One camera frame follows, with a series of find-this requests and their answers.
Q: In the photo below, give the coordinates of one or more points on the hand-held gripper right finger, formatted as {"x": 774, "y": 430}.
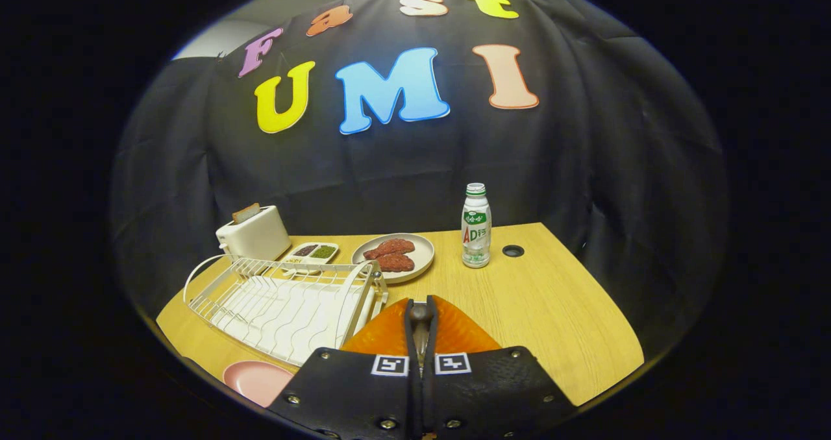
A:
{"x": 493, "y": 394}

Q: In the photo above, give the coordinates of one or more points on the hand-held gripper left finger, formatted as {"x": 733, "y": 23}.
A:
{"x": 350, "y": 394}

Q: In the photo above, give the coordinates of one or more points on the pink plate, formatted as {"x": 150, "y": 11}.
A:
{"x": 256, "y": 381}

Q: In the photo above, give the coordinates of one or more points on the beige round plate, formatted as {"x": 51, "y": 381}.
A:
{"x": 423, "y": 252}

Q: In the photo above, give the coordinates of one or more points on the white drip tray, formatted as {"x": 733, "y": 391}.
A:
{"x": 285, "y": 317}

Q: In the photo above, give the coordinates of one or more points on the white compartment tray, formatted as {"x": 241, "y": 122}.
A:
{"x": 332, "y": 259}

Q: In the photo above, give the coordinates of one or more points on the raw red meat piece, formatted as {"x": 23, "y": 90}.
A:
{"x": 389, "y": 248}
{"x": 396, "y": 263}

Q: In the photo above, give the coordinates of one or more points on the black table grommet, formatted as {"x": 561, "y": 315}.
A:
{"x": 513, "y": 251}

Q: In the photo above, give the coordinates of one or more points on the green beans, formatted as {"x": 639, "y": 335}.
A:
{"x": 322, "y": 252}

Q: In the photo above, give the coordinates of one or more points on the dark red beans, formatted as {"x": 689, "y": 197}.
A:
{"x": 305, "y": 250}

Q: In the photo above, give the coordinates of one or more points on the white drink bottle green cap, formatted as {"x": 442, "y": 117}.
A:
{"x": 476, "y": 232}

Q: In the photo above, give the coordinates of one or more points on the white toaster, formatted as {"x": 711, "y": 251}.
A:
{"x": 260, "y": 235}

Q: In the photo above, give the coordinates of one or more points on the toast bread slice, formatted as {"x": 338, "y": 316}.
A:
{"x": 247, "y": 213}

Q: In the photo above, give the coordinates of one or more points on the black backdrop cloth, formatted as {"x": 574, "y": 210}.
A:
{"x": 584, "y": 167}

